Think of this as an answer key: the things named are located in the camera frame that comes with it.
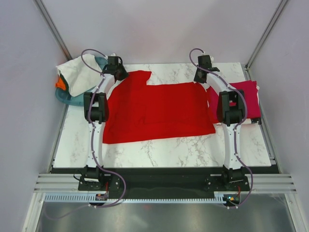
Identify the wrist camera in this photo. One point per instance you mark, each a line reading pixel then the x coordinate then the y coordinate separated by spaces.
pixel 113 59
pixel 205 61

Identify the aluminium frame post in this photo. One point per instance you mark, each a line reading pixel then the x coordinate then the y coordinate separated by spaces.
pixel 53 29
pixel 269 28

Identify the dark green garment in basket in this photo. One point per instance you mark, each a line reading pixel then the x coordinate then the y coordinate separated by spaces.
pixel 67 85

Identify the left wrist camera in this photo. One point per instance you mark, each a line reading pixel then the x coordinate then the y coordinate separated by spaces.
pixel 113 59

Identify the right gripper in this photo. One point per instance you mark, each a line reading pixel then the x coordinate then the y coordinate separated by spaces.
pixel 196 79

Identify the left aluminium frame post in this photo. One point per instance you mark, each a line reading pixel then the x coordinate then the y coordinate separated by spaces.
pixel 53 29

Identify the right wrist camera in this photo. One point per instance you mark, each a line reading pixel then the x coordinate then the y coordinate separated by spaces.
pixel 205 61

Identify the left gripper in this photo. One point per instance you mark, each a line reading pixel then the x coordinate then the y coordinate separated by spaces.
pixel 125 74

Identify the orange garment in basket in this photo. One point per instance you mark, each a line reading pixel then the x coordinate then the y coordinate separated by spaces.
pixel 60 84

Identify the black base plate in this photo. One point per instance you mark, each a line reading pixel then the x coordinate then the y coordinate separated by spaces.
pixel 172 182

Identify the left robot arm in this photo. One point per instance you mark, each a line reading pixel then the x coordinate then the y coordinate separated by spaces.
pixel 94 177

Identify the folded red t-shirt in stack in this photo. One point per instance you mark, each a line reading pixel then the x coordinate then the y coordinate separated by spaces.
pixel 212 105

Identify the right aluminium frame post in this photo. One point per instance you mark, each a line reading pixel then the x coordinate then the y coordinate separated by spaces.
pixel 269 28

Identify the white slotted cable duct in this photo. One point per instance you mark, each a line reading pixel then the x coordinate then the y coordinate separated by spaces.
pixel 92 197

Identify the red t-shirt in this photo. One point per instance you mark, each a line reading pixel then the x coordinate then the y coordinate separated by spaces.
pixel 212 105
pixel 140 112

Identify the white t-shirt in basket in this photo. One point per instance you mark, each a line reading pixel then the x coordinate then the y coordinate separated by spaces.
pixel 82 74

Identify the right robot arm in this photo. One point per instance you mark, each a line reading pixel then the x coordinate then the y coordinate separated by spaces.
pixel 231 113

